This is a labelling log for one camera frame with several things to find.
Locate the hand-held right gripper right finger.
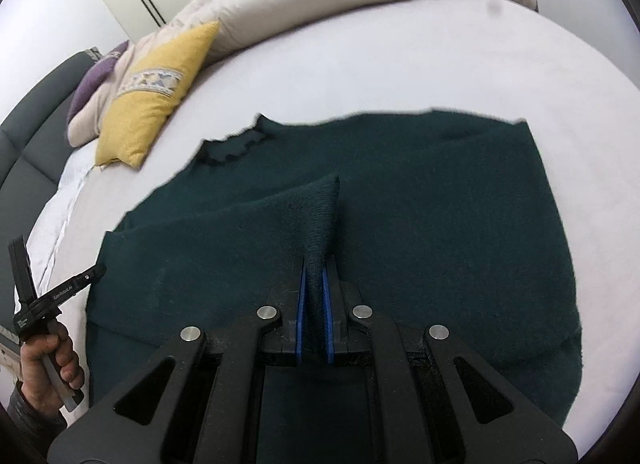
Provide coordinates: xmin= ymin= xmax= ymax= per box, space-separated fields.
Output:
xmin=322 ymin=254 xmax=578 ymax=464

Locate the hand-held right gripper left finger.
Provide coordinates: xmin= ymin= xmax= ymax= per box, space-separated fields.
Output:
xmin=47 ymin=256 xmax=307 ymax=464

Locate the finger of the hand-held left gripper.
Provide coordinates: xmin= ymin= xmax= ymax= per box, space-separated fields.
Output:
xmin=8 ymin=236 xmax=34 ymax=305
xmin=37 ymin=264 xmax=107 ymax=307

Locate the dark green towel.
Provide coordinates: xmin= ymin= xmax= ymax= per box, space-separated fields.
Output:
xmin=85 ymin=111 xmax=585 ymax=464

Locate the person's left forearm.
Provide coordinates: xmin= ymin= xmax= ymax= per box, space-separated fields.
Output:
xmin=4 ymin=381 xmax=69 ymax=447

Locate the person's left hand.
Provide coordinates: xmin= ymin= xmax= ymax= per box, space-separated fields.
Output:
xmin=19 ymin=320 xmax=82 ymax=419

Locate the white towel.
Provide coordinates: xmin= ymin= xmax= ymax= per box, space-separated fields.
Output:
xmin=25 ymin=136 xmax=103 ymax=295

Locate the grey padded headboard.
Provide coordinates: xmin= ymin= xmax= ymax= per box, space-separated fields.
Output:
xmin=0 ymin=48 xmax=101 ymax=317

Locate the yellow pillow with patterned band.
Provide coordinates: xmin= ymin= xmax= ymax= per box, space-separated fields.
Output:
xmin=94 ymin=20 xmax=222 ymax=169

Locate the purple pillow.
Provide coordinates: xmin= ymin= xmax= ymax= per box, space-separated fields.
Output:
xmin=67 ymin=41 xmax=131 ymax=119

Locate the bed with white sheet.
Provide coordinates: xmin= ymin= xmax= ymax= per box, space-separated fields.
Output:
xmin=25 ymin=0 xmax=640 ymax=455

